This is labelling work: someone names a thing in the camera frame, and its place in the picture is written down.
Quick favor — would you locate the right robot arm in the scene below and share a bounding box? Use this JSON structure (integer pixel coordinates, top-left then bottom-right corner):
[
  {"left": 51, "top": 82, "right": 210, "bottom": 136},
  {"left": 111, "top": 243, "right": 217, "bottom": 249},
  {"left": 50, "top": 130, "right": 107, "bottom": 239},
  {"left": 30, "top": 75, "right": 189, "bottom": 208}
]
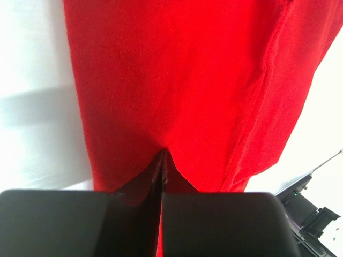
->
[{"left": 275, "top": 150, "right": 342, "bottom": 256}]

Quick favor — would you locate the red t-shirt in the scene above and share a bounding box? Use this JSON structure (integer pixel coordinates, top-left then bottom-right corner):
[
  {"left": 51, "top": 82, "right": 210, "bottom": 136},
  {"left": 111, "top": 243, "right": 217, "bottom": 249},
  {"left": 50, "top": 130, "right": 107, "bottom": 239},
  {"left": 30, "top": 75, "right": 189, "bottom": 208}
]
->
[{"left": 64, "top": 1, "right": 342, "bottom": 256}]

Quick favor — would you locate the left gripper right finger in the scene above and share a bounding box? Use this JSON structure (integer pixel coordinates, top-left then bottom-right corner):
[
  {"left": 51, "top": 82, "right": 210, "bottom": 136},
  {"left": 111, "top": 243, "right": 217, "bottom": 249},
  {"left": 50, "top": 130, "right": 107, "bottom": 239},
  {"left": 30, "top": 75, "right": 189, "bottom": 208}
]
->
[{"left": 162, "top": 152, "right": 299, "bottom": 256}]

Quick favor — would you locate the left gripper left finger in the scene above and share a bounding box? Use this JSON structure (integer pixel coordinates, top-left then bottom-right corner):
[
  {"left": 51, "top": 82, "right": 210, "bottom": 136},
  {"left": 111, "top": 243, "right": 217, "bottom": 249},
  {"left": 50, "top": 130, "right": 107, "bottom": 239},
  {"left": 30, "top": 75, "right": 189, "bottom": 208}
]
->
[{"left": 1, "top": 154, "right": 162, "bottom": 256}]

